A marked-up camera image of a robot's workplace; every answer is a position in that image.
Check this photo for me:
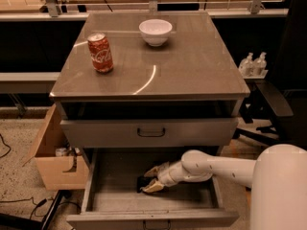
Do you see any black office chair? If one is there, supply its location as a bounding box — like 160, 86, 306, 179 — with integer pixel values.
234, 0, 307, 149

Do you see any open lower grey drawer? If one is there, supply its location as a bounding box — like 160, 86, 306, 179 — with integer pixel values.
67, 148, 239, 230

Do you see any white ceramic bowl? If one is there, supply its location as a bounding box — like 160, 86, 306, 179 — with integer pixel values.
139, 19, 173, 47

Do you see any right clear pump bottle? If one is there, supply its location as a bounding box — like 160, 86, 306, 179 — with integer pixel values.
252, 52, 267, 76

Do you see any grey metal drawer cabinet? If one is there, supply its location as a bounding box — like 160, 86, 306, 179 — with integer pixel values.
49, 11, 251, 230

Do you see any left clear pump bottle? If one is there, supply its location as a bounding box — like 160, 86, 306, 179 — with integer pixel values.
239, 53, 253, 77

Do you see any brown cardboard box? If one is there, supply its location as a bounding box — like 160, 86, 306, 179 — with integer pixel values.
24, 105, 89, 191

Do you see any clear pump bottle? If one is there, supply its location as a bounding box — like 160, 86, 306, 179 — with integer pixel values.
239, 53, 253, 77
252, 52, 267, 76

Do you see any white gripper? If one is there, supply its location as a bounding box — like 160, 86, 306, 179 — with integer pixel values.
141, 162, 186, 194

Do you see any red coca-cola can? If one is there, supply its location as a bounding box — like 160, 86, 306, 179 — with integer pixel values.
87, 33, 113, 74

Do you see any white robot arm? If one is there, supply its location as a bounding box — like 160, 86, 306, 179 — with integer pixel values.
141, 144, 307, 230

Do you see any dark blueberry rxbar wrapper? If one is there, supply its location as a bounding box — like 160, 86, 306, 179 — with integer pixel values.
137, 176, 153, 193

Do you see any upper grey drawer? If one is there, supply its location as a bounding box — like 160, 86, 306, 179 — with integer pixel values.
60, 118, 238, 148

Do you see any black floor cable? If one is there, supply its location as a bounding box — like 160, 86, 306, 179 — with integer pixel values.
0, 195, 83, 221

